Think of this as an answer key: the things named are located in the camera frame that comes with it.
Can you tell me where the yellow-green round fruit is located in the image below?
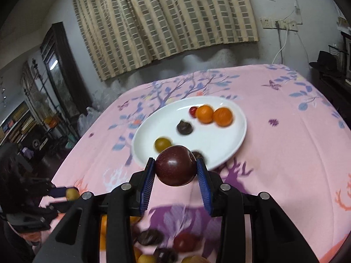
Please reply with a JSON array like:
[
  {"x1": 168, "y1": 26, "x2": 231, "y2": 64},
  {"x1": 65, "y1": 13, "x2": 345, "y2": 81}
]
[{"x1": 154, "y1": 136, "x2": 173, "y2": 153}]

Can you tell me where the large dark red plum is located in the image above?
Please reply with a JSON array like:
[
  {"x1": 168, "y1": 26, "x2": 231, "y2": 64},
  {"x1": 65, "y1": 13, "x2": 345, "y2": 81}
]
[{"x1": 155, "y1": 145, "x2": 197, "y2": 187}]

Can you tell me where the small orange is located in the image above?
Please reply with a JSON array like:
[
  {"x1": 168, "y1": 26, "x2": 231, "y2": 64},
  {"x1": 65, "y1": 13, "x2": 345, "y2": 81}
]
[
  {"x1": 196, "y1": 105, "x2": 214, "y2": 124},
  {"x1": 100, "y1": 215, "x2": 108, "y2": 250},
  {"x1": 213, "y1": 107, "x2": 234, "y2": 127}
]

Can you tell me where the white wall power strip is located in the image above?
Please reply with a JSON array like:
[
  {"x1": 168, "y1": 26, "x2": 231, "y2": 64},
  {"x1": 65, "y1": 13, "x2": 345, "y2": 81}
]
[{"x1": 275, "y1": 19, "x2": 298, "y2": 31}]

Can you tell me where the beige checked curtain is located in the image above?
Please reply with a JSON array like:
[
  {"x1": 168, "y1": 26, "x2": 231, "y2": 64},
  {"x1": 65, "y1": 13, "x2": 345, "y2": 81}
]
[{"x1": 68, "y1": 0, "x2": 260, "y2": 82}]

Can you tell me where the small dark red plum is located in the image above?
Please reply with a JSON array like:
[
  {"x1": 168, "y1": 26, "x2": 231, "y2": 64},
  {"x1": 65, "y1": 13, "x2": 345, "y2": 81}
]
[{"x1": 174, "y1": 233, "x2": 196, "y2": 252}]

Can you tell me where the dark wooden glass cabinet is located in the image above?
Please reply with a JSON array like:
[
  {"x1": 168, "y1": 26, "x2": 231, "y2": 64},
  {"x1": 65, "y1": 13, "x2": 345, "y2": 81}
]
[{"x1": 41, "y1": 22, "x2": 92, "y2": 116}]

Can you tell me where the dark wooden furniture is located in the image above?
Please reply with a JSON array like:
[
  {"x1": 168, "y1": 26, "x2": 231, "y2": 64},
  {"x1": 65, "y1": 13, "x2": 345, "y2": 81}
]
[{"x1": 313, "y1": 71, "x2": 351, "y2": 128}]

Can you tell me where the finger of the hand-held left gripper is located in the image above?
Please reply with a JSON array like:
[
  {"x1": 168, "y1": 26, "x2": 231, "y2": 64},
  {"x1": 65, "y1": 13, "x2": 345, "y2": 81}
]
[
  {"x1": 41, "y1": 186, "x2": 69, "y2": 198},
  {"x1": 44, "y1": 199, "x2": 75, "y2": 215}
]

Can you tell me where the pink printed blanket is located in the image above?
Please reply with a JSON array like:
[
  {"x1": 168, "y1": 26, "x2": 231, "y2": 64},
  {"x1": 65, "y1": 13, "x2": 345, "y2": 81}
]
[{"x1": 40, "y1": 64, "x2": 351, "y2": 263}]

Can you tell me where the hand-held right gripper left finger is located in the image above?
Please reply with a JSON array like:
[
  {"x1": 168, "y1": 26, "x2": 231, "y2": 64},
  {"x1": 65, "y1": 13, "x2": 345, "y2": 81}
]
[{"x1": 33, "y1": 157, "x2": 157, "y2": 263}]

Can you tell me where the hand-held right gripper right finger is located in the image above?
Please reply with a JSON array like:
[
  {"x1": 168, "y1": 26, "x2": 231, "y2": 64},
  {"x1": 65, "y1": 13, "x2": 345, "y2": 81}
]
[{"x1": 195, "y1": 158, "x2": 320, "y2": 263}]

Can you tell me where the white round plate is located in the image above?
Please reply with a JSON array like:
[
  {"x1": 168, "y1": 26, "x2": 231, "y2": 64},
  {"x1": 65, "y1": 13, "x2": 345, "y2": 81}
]
[{"x1": 132, "y1": 96, "x2": 247, "y2": 170}]

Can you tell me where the black metal rack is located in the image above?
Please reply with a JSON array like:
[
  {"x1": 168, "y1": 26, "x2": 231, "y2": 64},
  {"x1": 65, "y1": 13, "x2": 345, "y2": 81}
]
[{"x1": 20, "y1": 59, "x2": 69, "y2": 148}]

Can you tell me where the black hat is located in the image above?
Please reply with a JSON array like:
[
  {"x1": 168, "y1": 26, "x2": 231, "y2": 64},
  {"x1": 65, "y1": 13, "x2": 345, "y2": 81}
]
[{"x1": 309, "y1": 51, "x2": 343, "y2": 77}]

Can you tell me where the clear plastic bag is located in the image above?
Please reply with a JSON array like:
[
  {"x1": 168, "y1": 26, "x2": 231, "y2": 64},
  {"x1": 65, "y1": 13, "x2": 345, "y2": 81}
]
[{"x1": 78, "y1": 107, "x2": 102, "y2": 140}]

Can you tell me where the white cable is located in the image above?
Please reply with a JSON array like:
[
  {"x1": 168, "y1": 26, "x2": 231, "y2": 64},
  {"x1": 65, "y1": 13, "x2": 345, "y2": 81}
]
[{"x1": 271, "y1": 29, "x2": 289, "y2": 64}]

